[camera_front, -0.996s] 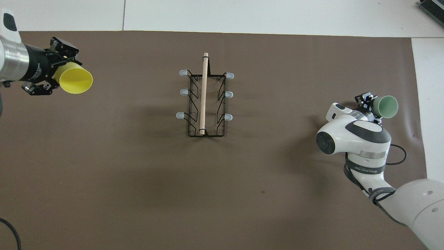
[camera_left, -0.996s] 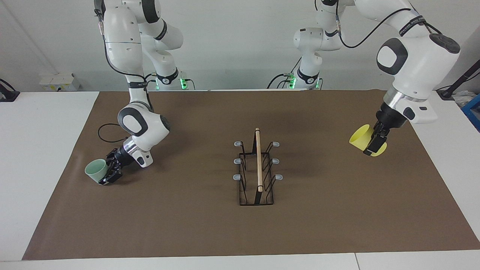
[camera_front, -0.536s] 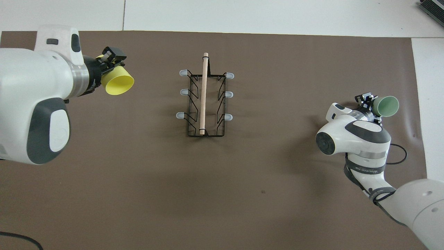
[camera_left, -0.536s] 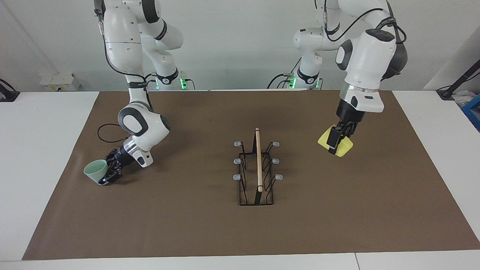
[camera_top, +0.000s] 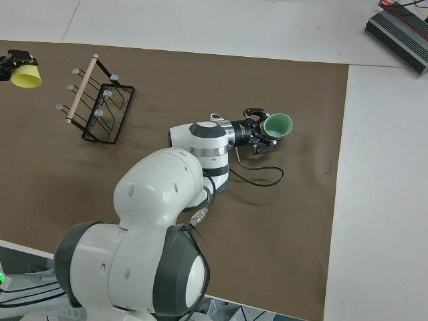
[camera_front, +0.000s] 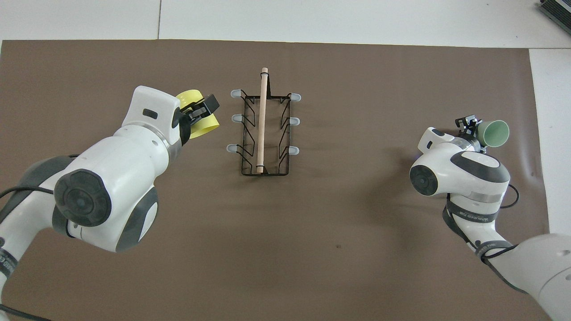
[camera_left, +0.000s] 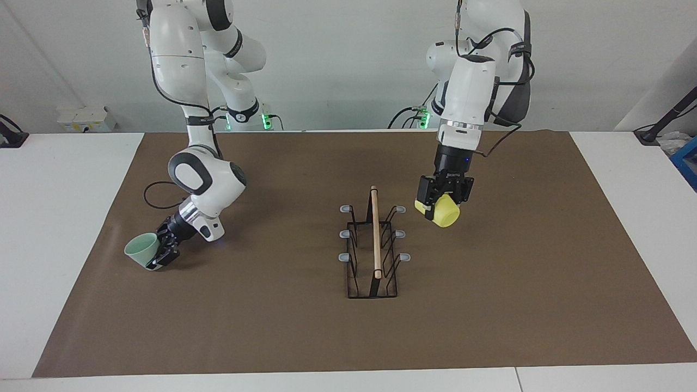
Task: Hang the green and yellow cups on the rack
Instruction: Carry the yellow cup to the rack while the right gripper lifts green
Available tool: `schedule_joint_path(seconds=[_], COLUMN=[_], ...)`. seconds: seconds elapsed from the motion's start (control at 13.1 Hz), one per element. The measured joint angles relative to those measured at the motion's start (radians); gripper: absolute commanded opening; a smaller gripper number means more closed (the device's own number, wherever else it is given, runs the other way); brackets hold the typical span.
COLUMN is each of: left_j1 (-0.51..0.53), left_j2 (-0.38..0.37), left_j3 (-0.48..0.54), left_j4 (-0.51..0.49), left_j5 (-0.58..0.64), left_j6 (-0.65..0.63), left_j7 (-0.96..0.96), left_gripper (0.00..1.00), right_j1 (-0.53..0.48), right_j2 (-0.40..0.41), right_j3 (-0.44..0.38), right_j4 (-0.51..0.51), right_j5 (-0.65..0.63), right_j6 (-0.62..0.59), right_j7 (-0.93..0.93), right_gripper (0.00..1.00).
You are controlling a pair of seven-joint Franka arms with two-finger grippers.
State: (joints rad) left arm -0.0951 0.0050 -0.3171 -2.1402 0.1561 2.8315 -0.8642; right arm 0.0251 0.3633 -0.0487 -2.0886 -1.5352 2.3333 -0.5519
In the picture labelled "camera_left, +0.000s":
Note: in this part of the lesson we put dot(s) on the black table clamp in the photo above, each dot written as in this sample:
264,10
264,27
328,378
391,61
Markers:
12,137

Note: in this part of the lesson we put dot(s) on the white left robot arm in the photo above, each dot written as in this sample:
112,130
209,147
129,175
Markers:
471,87

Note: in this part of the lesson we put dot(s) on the brown table mat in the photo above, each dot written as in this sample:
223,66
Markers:
490,305

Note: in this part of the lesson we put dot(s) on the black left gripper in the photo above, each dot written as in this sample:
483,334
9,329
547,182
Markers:
454,166

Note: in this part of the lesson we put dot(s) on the pale green plastic cup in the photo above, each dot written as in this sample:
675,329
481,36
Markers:
140,249

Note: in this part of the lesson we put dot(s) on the blue box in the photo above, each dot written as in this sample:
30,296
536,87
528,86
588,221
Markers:
687,163

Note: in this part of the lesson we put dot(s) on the white power strip box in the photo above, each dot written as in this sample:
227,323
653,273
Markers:
87,118

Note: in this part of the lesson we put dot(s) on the black angled stand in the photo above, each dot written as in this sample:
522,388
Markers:
667,117

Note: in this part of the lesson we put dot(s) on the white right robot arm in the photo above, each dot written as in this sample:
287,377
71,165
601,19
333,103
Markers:
179,65

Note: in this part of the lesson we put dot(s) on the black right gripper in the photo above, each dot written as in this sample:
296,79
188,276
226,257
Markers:
179,231

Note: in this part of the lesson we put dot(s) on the clear plastic bag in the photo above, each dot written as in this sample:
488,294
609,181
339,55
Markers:
674,144

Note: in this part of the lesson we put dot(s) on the yellow plastic cup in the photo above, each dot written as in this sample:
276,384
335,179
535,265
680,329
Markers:
445,213

